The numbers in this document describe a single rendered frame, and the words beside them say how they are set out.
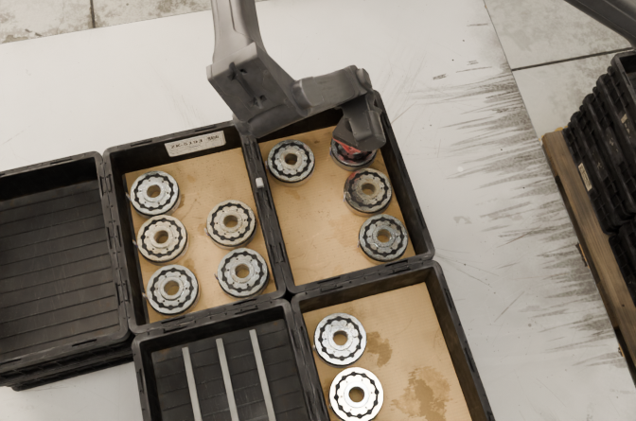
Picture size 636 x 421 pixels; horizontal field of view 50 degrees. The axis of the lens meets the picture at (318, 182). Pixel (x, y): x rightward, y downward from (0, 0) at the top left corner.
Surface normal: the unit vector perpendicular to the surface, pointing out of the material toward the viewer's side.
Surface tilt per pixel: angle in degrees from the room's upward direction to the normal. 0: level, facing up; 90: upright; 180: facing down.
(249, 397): 0
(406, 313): 0
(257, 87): 66
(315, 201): 0
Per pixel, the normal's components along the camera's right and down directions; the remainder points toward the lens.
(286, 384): 0.01, -0.41
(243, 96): -0.02, 0.66
